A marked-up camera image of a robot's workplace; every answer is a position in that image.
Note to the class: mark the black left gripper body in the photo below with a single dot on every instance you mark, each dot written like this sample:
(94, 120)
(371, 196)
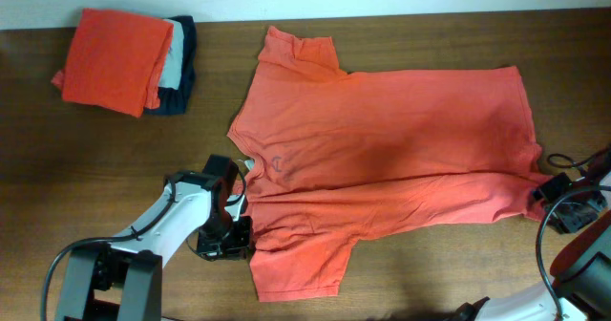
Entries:
(223, 236)

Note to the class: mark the folded navy garment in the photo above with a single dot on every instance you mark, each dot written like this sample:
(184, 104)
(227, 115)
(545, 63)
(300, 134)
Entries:
(174, 102)

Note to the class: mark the folded grey garment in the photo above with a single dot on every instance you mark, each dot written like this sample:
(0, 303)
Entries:
(172, 69)

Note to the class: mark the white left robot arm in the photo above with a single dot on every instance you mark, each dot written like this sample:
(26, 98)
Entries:
(120, 277)

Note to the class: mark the orange t-shirt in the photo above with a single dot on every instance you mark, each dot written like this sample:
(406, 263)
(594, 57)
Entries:
(342, 157)

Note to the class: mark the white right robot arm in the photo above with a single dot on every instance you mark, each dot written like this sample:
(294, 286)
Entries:
(577, 284)

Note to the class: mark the folded orange shirt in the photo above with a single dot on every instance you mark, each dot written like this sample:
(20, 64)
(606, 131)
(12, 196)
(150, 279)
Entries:
(115, 61)

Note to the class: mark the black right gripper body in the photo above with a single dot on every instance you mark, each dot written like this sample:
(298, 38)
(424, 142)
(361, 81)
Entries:
(577, 210)

